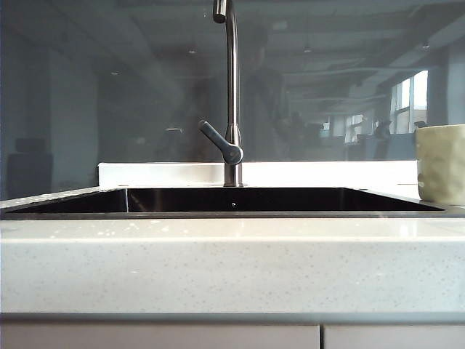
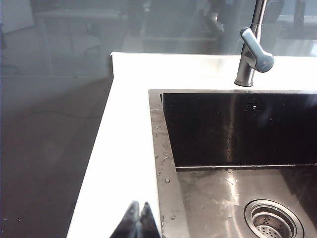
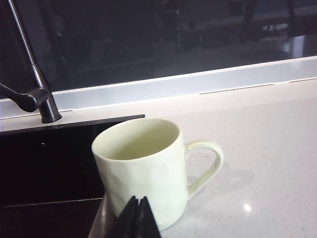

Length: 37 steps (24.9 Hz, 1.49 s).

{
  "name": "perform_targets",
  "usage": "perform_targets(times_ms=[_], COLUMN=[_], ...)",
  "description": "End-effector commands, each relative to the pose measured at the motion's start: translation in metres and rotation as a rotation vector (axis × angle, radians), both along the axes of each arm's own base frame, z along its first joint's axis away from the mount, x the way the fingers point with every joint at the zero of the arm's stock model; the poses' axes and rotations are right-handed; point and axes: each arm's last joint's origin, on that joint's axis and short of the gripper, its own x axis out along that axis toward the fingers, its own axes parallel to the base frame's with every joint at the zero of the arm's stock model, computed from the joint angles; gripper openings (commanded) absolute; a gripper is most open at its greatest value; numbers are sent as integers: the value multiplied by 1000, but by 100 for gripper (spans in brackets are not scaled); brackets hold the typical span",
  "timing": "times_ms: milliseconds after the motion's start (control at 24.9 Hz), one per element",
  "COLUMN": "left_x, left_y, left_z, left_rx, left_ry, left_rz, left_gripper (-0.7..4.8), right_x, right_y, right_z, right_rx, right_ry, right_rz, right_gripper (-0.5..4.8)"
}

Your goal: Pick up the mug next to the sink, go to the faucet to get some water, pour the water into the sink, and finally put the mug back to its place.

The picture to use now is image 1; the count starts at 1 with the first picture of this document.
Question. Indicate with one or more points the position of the wide grey cabinet door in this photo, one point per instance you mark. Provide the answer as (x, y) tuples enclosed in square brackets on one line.
[(145, 338)]

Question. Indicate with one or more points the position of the black sink basin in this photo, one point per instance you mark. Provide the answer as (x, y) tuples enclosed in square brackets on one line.
[(254, 200)]

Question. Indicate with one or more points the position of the dark steel gooseneck faucet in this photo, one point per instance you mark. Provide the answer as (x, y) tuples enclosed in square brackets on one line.
[(232, 72)]

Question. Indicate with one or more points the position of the dark steel faucet lever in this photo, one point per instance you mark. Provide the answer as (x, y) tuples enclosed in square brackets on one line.
[(214, 136)]

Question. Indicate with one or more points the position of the white counter upstand ledge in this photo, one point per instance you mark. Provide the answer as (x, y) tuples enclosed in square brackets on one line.
[(163, 174)]

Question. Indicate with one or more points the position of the pale green ceramic mug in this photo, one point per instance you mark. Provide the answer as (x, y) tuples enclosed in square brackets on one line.
[(441, 163)]

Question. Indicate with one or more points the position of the narrow grey cabinet door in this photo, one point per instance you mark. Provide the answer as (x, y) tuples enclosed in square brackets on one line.
[(396, 338)]

